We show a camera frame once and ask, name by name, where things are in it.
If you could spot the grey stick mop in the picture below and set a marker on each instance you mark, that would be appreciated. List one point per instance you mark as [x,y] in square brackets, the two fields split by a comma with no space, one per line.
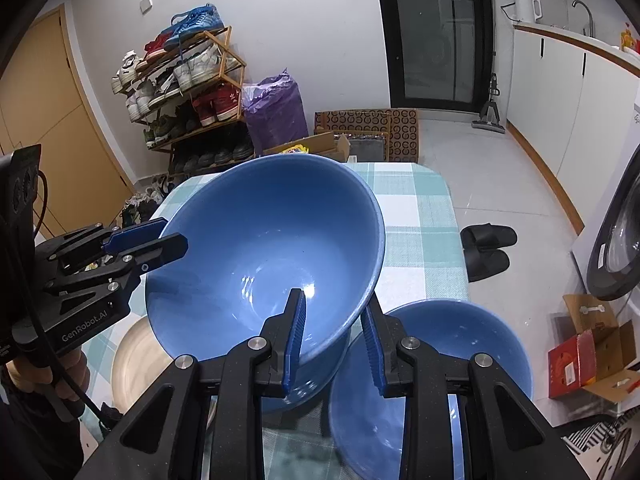
[487,120]

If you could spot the yellow red packet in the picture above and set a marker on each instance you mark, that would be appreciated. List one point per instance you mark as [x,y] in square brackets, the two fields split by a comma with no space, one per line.
[631,40]

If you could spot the black slipper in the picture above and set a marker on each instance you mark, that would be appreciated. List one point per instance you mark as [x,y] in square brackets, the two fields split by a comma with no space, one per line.
[490,236]
[485,265]

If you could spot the yellow wooden door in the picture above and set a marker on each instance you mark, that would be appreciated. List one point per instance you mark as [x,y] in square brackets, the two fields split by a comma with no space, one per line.
[50,110]

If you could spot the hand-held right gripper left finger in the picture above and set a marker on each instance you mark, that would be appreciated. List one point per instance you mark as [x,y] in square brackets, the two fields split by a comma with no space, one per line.
[295,340]

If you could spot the white washing machine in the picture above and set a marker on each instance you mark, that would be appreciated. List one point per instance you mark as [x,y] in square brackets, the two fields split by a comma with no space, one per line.
[615,250]

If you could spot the white electric kettle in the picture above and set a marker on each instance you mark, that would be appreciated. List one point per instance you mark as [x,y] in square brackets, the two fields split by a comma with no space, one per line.
[526,7]

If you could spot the metal faucet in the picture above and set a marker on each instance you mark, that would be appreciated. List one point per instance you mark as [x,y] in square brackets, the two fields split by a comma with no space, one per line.
[590,20]

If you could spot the person's left hand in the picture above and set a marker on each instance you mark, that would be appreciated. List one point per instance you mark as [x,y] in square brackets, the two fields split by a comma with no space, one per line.
[75,370]

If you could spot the cardboard box with packets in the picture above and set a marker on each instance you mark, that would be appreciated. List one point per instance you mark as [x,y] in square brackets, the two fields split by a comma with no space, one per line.
[320,145]

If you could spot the light blue bowl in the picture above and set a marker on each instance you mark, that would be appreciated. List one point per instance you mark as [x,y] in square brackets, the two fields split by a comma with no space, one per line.
[260,240]

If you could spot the open cardboard box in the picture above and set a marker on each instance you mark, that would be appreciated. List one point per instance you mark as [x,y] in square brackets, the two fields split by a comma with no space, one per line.
[590,310]

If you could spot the beige round plate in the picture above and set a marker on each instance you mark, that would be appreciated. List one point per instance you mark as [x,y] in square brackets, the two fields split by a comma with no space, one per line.
[135,360]

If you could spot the teal checked tablecloth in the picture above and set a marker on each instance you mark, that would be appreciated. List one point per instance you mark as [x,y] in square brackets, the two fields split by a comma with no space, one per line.
[425,210]

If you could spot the purple plastic bag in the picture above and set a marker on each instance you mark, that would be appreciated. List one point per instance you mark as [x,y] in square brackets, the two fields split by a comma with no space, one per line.
[275,115]

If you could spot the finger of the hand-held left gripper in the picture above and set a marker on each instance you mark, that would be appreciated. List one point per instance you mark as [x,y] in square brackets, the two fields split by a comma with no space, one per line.
[135,235]
[160,252]

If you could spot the black white striped mat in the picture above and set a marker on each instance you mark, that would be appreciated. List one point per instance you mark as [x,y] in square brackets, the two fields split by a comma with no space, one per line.
[595,435]

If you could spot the white light switch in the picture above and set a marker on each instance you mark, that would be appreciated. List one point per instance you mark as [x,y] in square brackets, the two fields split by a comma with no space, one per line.
[146,5]

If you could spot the wooden shoe rack with shoes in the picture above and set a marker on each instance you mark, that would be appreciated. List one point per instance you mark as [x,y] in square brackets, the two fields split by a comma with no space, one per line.
[195,20]

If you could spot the pile of dark shoes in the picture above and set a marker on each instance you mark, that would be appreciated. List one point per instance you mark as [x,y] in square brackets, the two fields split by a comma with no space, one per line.
[145,205]

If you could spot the person's left forearm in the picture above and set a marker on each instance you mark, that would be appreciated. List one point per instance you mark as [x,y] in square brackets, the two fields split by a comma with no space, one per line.
[35,440]

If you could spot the dark blue bowl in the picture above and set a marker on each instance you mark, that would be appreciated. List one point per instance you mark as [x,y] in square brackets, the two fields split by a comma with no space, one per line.
[450,330]

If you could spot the white kitchen cabinet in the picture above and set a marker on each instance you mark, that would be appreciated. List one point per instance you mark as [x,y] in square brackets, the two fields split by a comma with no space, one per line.
[560,100]

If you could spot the black-framed glass door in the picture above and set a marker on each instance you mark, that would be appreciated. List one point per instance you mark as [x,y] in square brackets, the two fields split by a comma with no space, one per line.
[435,35]

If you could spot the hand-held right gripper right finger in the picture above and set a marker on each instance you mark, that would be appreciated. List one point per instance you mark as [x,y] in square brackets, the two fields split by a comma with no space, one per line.
[372,355]

